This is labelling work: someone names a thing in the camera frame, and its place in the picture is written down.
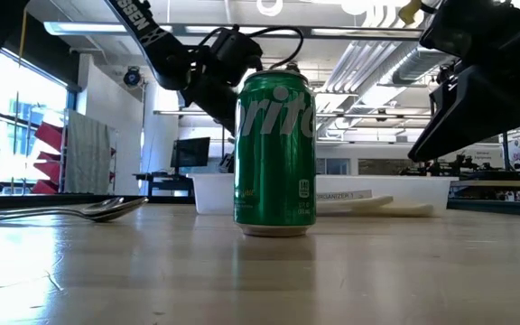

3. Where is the silver spoon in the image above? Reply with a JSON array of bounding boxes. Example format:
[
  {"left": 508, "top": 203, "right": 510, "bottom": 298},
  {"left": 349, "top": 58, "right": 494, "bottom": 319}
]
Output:
[
  {"left": 0, "top": 196, "right": 150, "bottom": 224},
  {"left": 0, "top": 196, "right": 126, "bottom": 222}
]

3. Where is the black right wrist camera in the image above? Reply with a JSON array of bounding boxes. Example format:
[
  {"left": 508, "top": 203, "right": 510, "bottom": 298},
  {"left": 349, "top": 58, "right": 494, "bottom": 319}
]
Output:
[{"left": 419, "top": 0, "right": 520, "bottom": 60}]

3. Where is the red storage bin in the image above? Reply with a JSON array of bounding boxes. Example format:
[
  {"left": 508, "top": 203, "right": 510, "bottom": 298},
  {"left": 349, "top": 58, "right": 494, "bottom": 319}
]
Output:
[
  {"left": 32, "top": 179, "right": 60, "bottom": 195},
  {"left": 33, "top": 121, "right": 67, "bottom": 153},
  {"left": 32, "top": 152, "right": 62, "bottom": 181}
]

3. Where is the black aluminium table frame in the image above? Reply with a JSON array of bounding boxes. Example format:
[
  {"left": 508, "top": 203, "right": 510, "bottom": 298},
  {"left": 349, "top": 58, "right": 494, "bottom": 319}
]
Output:
[{"left": 0, "top": 173, "right": 520, "bottom": 218}]

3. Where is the black dome ceiling camera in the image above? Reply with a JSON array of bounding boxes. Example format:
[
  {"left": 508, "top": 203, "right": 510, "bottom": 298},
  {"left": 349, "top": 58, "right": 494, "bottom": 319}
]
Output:
[{"left": 123, "top": 66, "right": 144, "bottom": 88}]

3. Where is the yellow cable tag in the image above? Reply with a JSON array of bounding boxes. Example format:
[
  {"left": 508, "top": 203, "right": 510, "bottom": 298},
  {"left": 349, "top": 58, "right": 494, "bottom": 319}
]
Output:
[{"left": 397, "top": 0, "right": 424, "bottom": 26}]

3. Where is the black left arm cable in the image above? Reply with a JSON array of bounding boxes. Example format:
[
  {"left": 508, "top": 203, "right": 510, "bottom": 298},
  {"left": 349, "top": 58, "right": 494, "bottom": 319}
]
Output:
[{"left": 196, "top": 24, "right": 305, "bottom": 71}]

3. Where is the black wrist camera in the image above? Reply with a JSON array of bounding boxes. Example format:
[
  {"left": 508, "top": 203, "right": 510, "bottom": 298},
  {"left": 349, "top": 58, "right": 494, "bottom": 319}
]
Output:
[
  {"left": 419, "top": 0, "right": 520, "bottom": 60},
  {"left": 209, "top": 25, "right": 265, "bottom": 88}
]

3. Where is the dark background table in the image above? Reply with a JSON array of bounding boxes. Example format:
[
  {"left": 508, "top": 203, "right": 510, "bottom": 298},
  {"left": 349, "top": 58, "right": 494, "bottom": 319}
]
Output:
[{"left": 133, "top": 171, "right": 196, "bottom": 199}]

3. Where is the grey hanging cloth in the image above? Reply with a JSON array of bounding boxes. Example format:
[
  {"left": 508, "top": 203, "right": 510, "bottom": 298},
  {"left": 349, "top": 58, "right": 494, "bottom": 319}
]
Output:
[{"left": 64, "top": 109, "right": 118, "bottom": 196}]

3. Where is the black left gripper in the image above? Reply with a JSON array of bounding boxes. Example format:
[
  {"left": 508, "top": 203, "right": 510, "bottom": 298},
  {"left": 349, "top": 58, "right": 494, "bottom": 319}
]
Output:
[{"left": 177, "top": 43, "right": 244, "bottom": 137}]

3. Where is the green Sprite can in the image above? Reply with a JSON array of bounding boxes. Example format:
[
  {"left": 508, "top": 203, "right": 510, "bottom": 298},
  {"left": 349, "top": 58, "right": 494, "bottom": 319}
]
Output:
[{"left": 233, "top": 68, "right": 318, "bottom": 238}]

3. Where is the black background monitor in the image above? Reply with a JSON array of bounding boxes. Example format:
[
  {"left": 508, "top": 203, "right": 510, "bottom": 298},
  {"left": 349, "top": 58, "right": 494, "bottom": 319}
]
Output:
[{"left": 171, "top": 136, "right": 211, "bottom": 174}]

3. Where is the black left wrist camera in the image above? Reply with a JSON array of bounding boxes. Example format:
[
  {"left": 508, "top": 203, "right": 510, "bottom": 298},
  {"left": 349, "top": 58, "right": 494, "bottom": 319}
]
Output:
[{"left": 209, "top": 25, "right": 265, "bottom": 88}]

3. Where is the clear plastic organizer tray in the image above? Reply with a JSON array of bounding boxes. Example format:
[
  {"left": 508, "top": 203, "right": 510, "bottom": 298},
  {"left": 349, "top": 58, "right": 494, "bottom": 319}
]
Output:
[{"left": 186, "top": 172, "right": 460, "bottom": 217}]

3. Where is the long ceiling light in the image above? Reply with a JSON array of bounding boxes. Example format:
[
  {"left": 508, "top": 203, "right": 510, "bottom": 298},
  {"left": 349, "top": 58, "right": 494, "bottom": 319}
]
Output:
[
  {"left": 42, "top": 20, "right": 173, "bottom": 37},
  {"left": 311, "top": 28, "right": 423, "bottom": 37},
  {"left": 185, "top": 25, "right": 300, "bottom": 36}
]

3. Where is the white hanging ring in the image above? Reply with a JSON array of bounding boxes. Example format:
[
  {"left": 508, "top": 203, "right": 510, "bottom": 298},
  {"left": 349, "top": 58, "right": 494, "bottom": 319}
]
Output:
[{"left": 255, "top": 0, "right": 284, "bottom": 18}]

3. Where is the background workbench with arms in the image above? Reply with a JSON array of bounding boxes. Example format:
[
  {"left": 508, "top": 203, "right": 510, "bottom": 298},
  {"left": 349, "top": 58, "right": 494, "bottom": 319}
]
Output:
[{"left": 399, "top": 153, "right": 520, "bottom": 202}]

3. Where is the silver ceiling duct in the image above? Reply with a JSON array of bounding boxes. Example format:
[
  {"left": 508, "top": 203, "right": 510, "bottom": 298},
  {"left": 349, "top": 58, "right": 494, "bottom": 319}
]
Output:
[{"left": 316, "top": 40, "right": 450, "bottom": 114}]

